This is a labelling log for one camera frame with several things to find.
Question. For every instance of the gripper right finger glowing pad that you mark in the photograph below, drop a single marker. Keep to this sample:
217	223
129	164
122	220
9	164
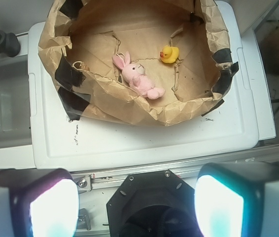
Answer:
238	199

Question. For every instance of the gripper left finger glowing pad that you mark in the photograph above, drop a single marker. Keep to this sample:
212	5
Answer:
38	203

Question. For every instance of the yellow rubber duck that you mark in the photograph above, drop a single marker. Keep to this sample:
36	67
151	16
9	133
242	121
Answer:
169	54

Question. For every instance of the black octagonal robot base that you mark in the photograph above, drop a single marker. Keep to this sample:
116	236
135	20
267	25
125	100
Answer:
153	204

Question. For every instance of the white plastic bin lid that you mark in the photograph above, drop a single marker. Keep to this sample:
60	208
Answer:
89	144

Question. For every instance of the pink plush bunny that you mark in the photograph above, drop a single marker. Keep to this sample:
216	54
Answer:
135	76

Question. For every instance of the brown paper bag tray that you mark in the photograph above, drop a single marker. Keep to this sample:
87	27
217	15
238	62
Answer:
92	31

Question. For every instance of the metal corner bracket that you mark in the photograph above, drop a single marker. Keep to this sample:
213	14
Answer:
83	222

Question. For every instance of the aluminium extrusion rail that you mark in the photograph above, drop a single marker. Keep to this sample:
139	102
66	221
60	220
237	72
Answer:
187	168

